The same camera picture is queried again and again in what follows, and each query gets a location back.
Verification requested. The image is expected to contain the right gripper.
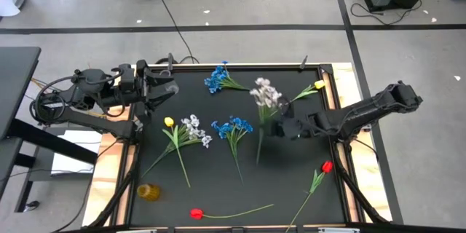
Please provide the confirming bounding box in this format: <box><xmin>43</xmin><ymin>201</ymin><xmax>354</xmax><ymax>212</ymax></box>
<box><xmin>269</xmin><ymin>100</ymin><xmax>321</xmax><ymax>140</ymax></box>

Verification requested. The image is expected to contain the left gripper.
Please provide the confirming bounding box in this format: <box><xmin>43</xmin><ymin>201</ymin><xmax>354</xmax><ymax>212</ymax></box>
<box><xmin>135</xmin><ymin>59</ymin><xmax>179</xmax><ymax>125</ymax></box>

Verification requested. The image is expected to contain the white artificial flower bunch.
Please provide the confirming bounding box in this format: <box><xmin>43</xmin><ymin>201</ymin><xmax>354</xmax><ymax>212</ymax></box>
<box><xmin>141</xmin><ymin>114</ymin><xmax>213</xmax><ymax>179</ymax></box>
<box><xmin>249</xmin><ymin>76</ymin><xmax>283</xmax><ymax>167</ymax></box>

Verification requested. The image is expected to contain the yellow artificial tulip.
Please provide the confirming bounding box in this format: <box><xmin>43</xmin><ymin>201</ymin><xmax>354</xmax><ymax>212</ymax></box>
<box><xmin>162</xmin><ymin>116</ymin><xmax>192</xmax><ymax>189</ymax></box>
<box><xmin>289</xmin><ymin>79</ymin><xmax>326</xmax><ymax>103</ymax></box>

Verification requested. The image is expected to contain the blue artificial flower bunch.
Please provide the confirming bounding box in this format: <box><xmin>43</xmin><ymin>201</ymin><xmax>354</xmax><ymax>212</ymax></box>
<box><xmin>203</xmin><ymin>60</ymin><xmax>250</xmax><ymax>95</ymax></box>
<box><xmin>210</xmin><ymin>115</ymin><xmax>254</xmax><ymax>186</ymax></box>

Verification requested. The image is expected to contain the red artificial tulip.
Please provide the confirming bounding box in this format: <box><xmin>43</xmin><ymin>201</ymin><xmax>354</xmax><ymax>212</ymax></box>
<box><xmin>285</xmin><ymin>160</ymin><xmax>334</xmax><ymax>233</ymax></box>
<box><xmin>189</xmin><ymin>203</ymin><xmax>275</xmax><ymax>221</ymax></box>

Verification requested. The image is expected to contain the amber glass vase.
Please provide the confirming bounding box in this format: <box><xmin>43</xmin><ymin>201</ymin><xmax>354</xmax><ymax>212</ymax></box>
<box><xmin>136</xmin><ymin>183</ymin><xmax>162</xmax><ymax>202</ymax></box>

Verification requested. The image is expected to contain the black desk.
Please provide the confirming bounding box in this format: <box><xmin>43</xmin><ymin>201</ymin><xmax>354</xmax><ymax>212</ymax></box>
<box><xmin>0</xmin><ymin>46</ymin><xmax>98</xmax><ymax>214</ymax></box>

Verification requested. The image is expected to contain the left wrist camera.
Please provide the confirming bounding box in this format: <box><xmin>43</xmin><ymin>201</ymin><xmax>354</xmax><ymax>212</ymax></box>
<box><xmin>116</xmin><ymin>63</ymin><xmax>136</xmax><ymax>94</ymax></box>

